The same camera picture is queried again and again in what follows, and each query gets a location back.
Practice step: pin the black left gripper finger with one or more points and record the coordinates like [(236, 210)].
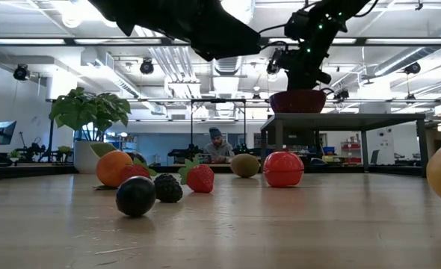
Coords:
[(231, 33), (209, 54)]

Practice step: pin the red tomato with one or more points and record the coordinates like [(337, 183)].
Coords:
[(283, 169)]

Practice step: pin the brown-green kiwi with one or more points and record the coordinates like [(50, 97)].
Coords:
[(245, 165)]

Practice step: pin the large red strawberry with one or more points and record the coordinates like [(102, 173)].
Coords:
[(201, 179)]

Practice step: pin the small red strawberry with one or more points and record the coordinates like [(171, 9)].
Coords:
[(134, 172)]

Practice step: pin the black blackberry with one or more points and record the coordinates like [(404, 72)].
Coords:
[(168, 188)]

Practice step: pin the orange fruit with leaf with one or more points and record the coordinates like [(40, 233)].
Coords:
[(110, 168)]

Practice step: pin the smooth black plum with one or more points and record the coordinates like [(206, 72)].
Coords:
[(135, 196)]

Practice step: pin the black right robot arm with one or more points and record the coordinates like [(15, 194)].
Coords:
[(329, 15)]

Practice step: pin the background black robot arm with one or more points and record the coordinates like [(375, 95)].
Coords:
[(185, 152), (30, 151)]

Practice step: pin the magenta plastic colander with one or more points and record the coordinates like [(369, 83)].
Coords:
[(297, 102)]

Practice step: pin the black ceiling spotlight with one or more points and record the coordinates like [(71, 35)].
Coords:
[(20, 72), (341, 94), (412, 68), (147, 66), (273, 66)]

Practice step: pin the grey perforated metal shelf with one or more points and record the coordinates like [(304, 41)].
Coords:
[(340, 120)]

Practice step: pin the red storage bin shelf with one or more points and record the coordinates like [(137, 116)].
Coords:
[(351, 149)]

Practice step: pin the person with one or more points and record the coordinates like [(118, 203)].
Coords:
[(218, 147)]

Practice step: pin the black overhead light beam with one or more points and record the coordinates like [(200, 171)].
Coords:
[(70, 41)]

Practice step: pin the green plant in white pot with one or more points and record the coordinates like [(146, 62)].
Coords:
[(89, 112)]

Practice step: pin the small background potted plant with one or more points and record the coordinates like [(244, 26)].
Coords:
[(64, 151)]

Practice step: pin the background tilted monitor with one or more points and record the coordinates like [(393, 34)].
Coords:
[(3, 132)]

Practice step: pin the silver ceiling air duct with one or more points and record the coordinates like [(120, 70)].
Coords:
[(228, 66)]

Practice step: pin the black table edge rail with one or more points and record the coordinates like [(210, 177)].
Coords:
[(392, 170)]

